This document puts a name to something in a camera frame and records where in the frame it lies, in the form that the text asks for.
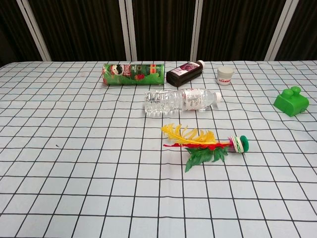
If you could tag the green plastic building block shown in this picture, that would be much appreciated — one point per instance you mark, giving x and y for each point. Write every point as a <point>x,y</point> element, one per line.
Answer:
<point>291,101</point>

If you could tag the white partition frame post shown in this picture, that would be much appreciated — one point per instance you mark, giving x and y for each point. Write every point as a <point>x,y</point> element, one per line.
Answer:
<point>196,29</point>
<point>34,29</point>
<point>127,29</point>
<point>280,29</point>

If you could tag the small white pill jar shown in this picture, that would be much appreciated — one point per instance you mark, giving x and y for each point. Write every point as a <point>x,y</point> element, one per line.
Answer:
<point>225,76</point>

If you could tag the colourful feather shuttlecock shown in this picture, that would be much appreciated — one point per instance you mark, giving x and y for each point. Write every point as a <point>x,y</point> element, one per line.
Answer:
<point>198,144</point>

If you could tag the clear plastic water bottle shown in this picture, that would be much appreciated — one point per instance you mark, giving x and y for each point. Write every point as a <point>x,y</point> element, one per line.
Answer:
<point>178,100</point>

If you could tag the dark juice bottle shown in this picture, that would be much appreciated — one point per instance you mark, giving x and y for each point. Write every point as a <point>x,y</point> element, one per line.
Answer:
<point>184,73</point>

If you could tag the green Pringles can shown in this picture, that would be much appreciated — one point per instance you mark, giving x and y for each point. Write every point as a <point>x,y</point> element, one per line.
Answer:
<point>133,74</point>

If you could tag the white checked tablecloth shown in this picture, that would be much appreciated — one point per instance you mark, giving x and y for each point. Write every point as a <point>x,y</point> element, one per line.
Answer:
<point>99,173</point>

